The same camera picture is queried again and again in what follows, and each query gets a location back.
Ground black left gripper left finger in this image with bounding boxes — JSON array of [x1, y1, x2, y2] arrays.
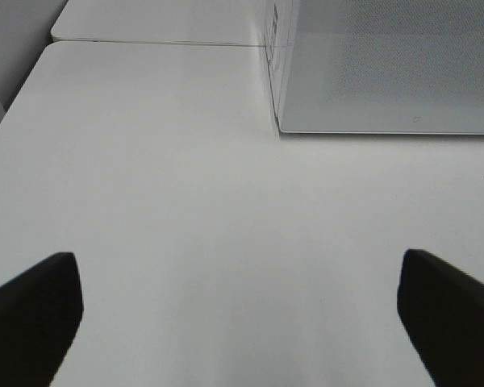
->
[[0, 252, 84, 386]]

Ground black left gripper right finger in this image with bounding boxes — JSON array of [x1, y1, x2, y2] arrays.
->
[[397, 249, 484, 386]]

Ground white microwave door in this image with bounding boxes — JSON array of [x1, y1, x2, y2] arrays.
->
[[278, 1, 484, 135]]

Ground white microwave oven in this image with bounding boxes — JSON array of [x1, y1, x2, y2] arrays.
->
[[263, 0, 299, 133]]

